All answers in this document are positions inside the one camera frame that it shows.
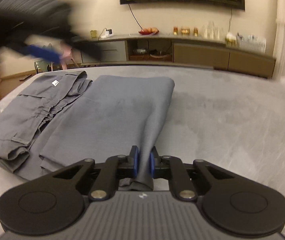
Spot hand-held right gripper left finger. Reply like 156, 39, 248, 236
54, 145, 139, 200

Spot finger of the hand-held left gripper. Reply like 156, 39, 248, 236
65, 36, 103, 61
24, 44, 63, 64

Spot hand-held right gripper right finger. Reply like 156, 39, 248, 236
149, 146, 234, 202

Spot grey pants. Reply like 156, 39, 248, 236
0, 70, 175, 192

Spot pink plastic chair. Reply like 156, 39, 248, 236
57, 41, 80, 70

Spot white power strip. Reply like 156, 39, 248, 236
100, 29, 115, 39

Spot red fruit plate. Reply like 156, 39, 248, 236
139, 27, 160, 35

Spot group of golden bottles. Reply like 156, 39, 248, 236
174, 26, 199, 37

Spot long grey tv cabinet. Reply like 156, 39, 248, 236
70, 31, 277, 79

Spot group of clear glasses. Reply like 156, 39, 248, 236
203, 21, 224, 40

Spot group of clear containers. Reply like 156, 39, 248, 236
225, 32, 267, 53

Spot black cable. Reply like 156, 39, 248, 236
128, 4, 143, 30

